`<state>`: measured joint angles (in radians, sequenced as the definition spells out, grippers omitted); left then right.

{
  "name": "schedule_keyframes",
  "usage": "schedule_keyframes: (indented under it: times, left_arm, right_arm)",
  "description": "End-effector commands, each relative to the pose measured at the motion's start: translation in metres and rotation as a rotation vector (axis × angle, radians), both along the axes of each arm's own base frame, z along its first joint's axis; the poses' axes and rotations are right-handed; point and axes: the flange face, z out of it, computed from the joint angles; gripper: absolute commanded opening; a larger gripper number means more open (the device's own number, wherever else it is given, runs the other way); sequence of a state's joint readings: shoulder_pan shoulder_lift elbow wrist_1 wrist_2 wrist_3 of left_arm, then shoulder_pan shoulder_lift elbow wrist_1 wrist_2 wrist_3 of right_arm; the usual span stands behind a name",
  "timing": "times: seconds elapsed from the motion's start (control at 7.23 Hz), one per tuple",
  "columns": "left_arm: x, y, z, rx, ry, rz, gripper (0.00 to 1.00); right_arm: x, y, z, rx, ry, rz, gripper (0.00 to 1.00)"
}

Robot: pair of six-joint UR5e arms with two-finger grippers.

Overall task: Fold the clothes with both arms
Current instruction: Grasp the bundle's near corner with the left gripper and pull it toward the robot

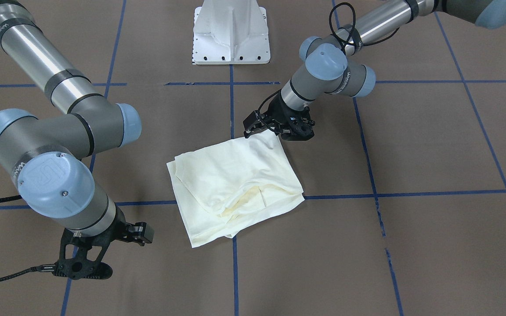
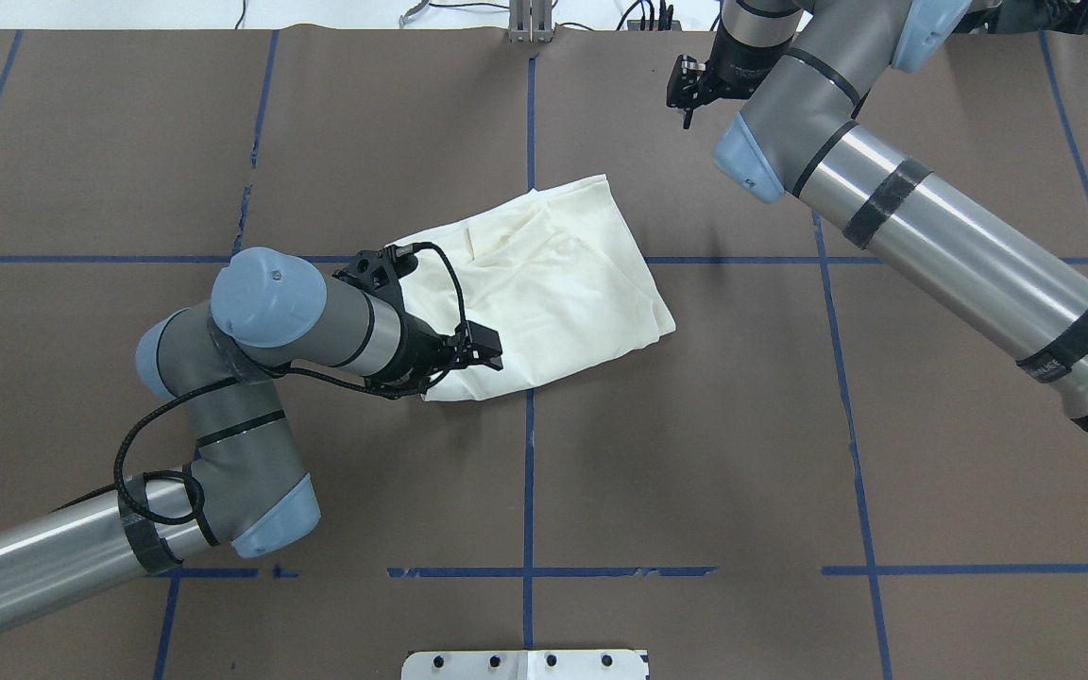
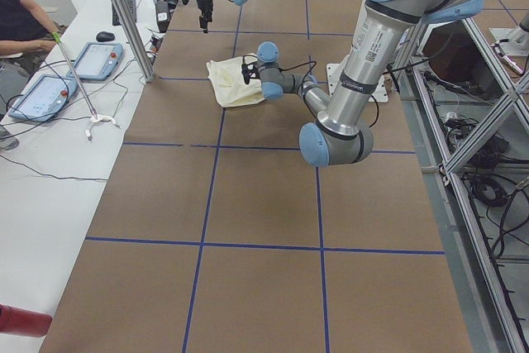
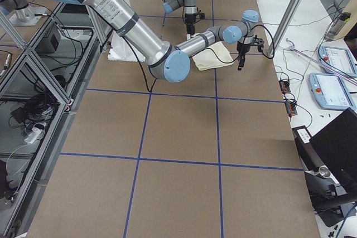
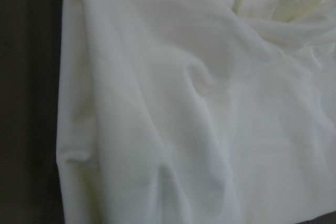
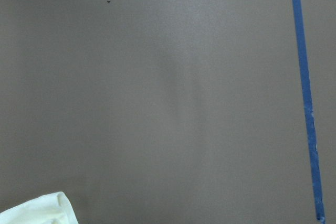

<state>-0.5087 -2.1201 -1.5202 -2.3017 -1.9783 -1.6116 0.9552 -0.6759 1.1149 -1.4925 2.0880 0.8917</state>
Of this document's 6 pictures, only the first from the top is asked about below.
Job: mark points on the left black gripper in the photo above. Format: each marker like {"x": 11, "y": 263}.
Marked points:
{"x": 279, "y": 112}

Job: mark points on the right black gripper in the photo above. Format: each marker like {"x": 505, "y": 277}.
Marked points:
{"x": 113, "y": 237}

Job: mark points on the cream cat print t-shirt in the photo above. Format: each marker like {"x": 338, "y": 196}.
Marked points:
{"x": 225, "y": 188}

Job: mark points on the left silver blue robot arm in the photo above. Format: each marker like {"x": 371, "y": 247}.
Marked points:
{"x": 327, "y": 69}

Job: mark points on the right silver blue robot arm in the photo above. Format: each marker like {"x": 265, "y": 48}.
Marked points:
{"x": 44, "y": 156}

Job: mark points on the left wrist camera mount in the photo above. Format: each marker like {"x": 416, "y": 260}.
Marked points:
{"x": 293, "y": 125}

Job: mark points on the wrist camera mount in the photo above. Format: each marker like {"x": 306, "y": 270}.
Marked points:
{"x": 79, "y": 266}
{"x": 293, "y": 125}

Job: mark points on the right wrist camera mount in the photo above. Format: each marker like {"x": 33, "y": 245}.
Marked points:
{"x": 79, "y": 266}

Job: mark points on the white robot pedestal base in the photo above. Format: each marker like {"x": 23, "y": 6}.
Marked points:
{"x": 230, "y": 32}

